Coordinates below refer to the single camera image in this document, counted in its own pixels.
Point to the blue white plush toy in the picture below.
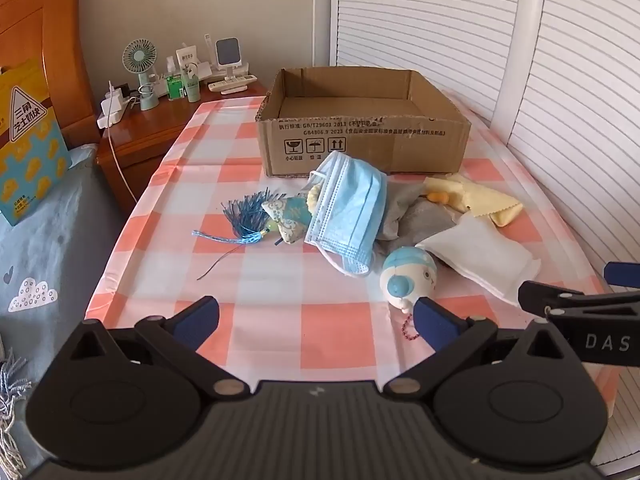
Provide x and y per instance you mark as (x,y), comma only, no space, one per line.
(415,275)

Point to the yellow cloth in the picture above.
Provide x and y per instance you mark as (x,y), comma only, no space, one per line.
(480,195)

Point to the white printed box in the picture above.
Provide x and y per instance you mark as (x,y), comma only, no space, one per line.
(187,60)

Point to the white charger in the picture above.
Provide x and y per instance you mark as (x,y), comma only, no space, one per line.
(116,97)

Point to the yellow snack box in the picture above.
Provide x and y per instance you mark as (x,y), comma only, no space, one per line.
(30,160)

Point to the green desk fan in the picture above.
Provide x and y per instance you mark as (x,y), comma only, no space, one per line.
(140,57)

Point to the wooden bed headboard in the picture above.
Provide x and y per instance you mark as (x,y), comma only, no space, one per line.
(60,35)

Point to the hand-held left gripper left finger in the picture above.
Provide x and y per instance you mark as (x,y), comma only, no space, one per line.
(199,317)

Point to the pale green bottle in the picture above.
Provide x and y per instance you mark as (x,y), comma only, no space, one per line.
(192,89)

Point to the white wardrobe post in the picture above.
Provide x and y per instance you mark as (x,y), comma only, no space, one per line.
(525,45)

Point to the blue face mask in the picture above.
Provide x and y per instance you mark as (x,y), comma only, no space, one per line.
(350,205)

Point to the brown cardboard box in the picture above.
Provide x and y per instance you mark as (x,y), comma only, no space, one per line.
(375,150)

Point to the white stand mirror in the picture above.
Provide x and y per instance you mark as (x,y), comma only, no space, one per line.
(227,52)

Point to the beige round plush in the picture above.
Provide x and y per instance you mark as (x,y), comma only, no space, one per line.
(314,197)

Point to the wooden nightstand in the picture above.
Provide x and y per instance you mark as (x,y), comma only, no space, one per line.
(145,135)

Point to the white louvered wardrobe door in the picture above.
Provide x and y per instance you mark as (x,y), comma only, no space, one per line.
(425,10)
(590,110)

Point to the white towel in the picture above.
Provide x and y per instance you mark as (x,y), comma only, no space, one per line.
(480,255)

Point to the grey cloth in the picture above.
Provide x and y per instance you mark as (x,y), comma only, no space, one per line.
(420,215)

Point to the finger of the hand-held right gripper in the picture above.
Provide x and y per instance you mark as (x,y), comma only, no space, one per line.
(622,274)
(560,300)

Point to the blue cloud print bedsheet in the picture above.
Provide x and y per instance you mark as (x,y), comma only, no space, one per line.
(50,250)

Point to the white remote control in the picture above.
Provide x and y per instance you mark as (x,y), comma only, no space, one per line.
(232,82)

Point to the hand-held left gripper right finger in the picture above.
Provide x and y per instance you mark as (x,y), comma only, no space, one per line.
(432,324)

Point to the pink checkered tablecloth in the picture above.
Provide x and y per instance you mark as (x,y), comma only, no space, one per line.
(280,300)

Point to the white power strip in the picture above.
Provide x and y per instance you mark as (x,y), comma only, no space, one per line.
(114,119)

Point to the grey fringed blanket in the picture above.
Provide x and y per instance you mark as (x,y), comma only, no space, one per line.
(12,385)

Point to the white router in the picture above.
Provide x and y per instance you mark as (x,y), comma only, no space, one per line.
(208,52)

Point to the green small box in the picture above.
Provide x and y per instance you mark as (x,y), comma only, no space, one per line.
(175,87)

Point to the blue tasselled sachet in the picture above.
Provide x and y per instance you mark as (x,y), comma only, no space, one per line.
(287,215)

